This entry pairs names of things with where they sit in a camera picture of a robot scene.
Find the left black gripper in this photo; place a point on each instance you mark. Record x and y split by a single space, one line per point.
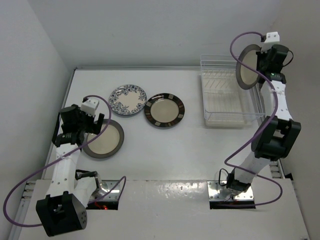
93 128

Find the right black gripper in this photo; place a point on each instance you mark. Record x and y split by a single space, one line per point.
260 55

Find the grey rim plate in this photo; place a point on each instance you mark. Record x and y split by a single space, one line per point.
245 77
108 143

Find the dark patterned rim plate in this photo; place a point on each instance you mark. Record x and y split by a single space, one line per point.
164 110

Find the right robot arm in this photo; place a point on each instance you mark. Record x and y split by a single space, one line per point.
278 132

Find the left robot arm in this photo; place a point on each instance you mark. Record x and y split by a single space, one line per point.
63 210

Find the blue floral plate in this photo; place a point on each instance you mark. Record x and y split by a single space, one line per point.
127 100

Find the white drip tray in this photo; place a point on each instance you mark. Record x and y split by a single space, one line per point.
225 104

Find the white front board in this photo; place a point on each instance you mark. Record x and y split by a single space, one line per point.
171 210

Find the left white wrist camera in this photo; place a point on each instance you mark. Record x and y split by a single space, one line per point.
89 106

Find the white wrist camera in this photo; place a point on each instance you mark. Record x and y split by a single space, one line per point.
268 40
89 106

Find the white wire dish rack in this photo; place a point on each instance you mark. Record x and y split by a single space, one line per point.
226 61

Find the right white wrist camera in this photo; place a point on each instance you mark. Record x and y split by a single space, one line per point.
268 40

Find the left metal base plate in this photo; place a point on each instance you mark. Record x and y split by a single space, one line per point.
109 191

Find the metal base plate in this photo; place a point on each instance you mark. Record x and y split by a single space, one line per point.
109 191
220 193

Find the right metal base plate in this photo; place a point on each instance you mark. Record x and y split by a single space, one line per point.
220 193

